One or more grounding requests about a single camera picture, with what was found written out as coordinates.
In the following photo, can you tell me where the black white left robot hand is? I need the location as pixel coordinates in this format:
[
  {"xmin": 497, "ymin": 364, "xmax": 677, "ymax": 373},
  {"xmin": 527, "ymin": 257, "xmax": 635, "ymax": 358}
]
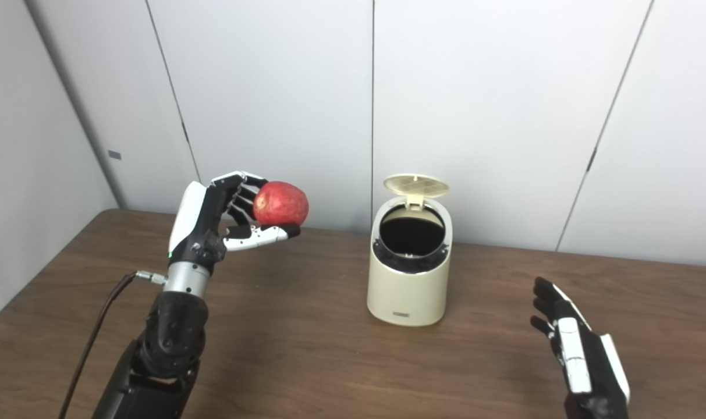
[{"xmin": 168, "ymin": 171, "xmax": 301, "ymax": 274}]

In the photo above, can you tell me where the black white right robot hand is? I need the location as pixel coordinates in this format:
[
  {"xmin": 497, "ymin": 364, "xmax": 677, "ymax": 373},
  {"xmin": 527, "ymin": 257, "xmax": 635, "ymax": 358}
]
[{"xmin": 530, "ymin": 276, "xmax": 631, "ymax": 419}]

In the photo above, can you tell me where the red apple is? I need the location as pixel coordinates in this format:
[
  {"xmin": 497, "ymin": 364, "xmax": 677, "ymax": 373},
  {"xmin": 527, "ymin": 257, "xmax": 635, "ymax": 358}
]
[{"xmin": 253, "ymin": 181, "xmax": 310, "ymax": 227}]

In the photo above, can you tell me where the cream-colored bin body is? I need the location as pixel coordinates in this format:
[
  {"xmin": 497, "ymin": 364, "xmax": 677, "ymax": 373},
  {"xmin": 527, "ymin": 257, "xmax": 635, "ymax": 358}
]
[{"xmin": 367, "ymin": 197, "xmax": 453, "ymax": 327}]

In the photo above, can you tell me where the cream round bin lid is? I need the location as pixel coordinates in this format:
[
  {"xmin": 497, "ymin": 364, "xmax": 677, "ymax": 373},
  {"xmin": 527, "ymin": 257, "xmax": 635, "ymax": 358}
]
[{"xmin": 383, "ymin": 173, "xmax": 449, "ymax": 209}]

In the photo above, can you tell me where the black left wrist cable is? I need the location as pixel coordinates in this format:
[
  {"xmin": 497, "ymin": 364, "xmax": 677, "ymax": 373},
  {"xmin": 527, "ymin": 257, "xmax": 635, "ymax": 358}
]
[{"xmin": 58, "ymin": 271, "xmax": 167, "ymax": 419}]

